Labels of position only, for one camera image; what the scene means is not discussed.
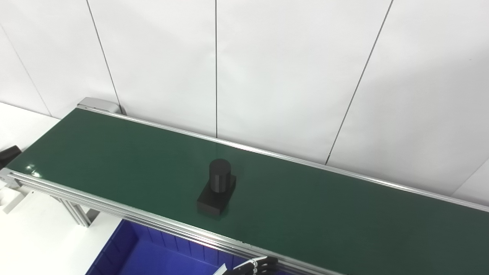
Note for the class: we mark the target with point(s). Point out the black object beside conveyor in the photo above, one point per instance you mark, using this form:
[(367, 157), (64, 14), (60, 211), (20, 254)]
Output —
[(8, 152)]

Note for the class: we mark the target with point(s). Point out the white bracket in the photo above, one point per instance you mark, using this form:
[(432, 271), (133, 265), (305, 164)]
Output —
[(13, 200)]

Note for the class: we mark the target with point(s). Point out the black block part with cylinder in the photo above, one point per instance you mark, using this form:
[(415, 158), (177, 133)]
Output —
[(216, 191)]

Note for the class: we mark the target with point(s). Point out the green conveyor belt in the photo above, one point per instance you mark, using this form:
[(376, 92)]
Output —
[(305, 206), (133, 218)]

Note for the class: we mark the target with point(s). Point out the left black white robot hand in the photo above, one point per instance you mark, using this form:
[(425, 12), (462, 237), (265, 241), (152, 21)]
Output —
[(256, 266)]

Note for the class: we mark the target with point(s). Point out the blue plastic bin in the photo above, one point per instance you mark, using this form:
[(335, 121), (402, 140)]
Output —
[(153, 256)]

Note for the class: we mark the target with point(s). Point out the aluminium conveyor leg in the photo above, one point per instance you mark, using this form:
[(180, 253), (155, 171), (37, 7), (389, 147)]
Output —
[(78, 212)]

